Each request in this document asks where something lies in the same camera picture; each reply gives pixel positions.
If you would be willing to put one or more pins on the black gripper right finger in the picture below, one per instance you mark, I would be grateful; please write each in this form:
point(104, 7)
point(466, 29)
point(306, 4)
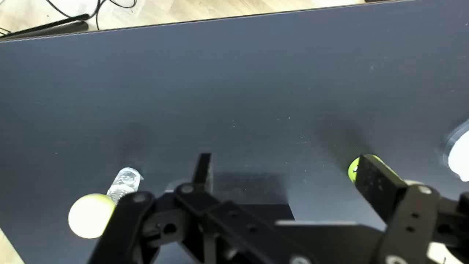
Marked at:
point(385, 188)

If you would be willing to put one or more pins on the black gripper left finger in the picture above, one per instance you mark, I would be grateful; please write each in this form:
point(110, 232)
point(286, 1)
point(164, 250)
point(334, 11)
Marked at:
point(147, 215)

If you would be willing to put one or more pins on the green cup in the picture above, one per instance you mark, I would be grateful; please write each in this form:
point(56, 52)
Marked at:
point(352, 169)

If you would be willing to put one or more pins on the small clear glass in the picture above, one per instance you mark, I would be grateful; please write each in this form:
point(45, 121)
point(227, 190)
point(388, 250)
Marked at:
point(125, 183)

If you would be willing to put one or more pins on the pale yellow egg ball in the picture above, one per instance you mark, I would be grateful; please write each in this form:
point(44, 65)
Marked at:
point(88, 216)

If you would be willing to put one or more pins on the white flat tray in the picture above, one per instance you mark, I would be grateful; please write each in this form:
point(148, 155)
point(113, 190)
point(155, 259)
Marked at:
point(459, 156)

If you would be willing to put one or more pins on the black floor bar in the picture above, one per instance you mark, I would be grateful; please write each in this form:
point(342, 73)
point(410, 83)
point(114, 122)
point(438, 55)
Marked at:
point(45, 27)

